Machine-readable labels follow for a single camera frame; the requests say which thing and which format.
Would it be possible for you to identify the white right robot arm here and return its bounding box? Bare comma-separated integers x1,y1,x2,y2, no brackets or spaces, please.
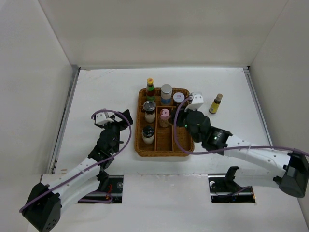
171,109,309,198

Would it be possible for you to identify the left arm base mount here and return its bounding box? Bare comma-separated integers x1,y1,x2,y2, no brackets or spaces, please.
77,170,124,204

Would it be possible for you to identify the tall white pearl jar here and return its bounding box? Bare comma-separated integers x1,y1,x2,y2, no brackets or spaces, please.
161,84,172,106

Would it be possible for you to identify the green label sauce bottle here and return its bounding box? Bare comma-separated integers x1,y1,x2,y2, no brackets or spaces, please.
146,78,155,102

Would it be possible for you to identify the white lid spice jar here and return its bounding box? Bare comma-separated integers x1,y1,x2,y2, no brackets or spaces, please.
173,92,185,107

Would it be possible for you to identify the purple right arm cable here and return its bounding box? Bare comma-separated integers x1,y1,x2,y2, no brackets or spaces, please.
173,95,309,157

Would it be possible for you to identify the pink lid spice shaker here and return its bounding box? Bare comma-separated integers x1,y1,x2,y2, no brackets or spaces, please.
159,108,170,128

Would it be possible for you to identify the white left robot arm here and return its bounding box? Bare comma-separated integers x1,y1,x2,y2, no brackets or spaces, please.
19,109,133,232

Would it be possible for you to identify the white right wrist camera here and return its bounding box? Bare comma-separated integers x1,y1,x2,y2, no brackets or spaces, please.
185,92,204,111

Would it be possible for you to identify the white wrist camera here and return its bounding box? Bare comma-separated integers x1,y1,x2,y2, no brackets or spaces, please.
92,112,110,126
185,92,204,111

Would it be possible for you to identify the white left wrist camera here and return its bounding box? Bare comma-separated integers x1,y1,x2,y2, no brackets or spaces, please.
92,112,110,126

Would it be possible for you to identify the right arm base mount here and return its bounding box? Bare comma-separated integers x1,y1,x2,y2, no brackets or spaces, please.
208,166,255,203

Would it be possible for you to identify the small black knob shaker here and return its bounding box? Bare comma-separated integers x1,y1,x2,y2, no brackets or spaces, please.
142,125,155,145

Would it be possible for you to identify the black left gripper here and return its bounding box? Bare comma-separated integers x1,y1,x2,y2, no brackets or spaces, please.
100,110,131,140

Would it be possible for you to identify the yellow label brown bottle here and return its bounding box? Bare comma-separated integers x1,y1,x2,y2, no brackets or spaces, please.
209,93,223,114

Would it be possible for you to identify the brown wicker divided basket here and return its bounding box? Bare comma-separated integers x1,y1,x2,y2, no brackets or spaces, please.
134,87,195,158

